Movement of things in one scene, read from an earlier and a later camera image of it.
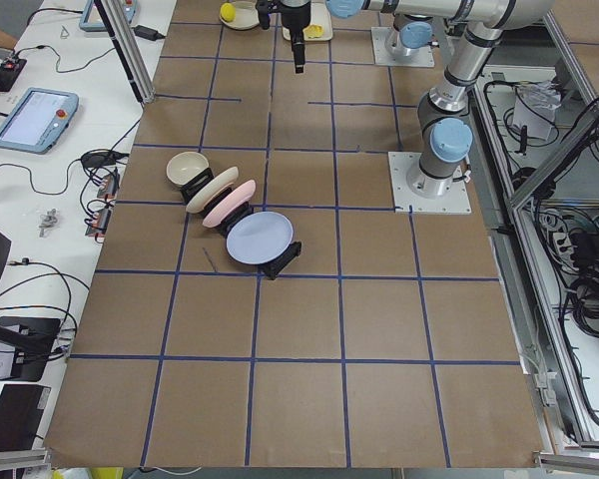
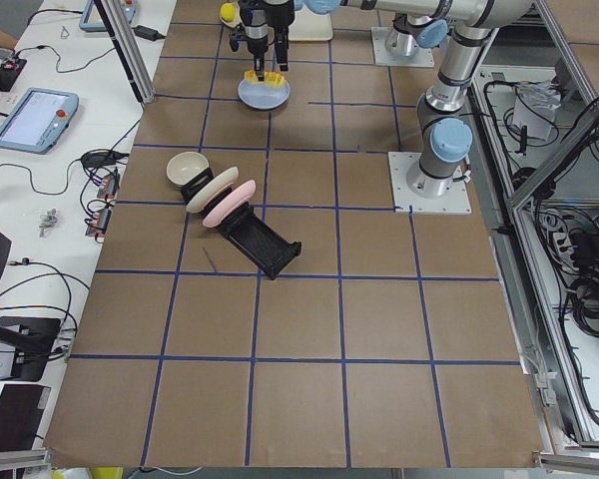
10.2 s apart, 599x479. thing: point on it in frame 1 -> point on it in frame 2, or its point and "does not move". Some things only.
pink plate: (242, 194) does not move
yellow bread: (313, 31) -> (272, 79)
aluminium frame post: (129, 48) does not move
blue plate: (259, 238) -> (260, 96)
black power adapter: (147, 33) does not move
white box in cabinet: (536, 104) does not move
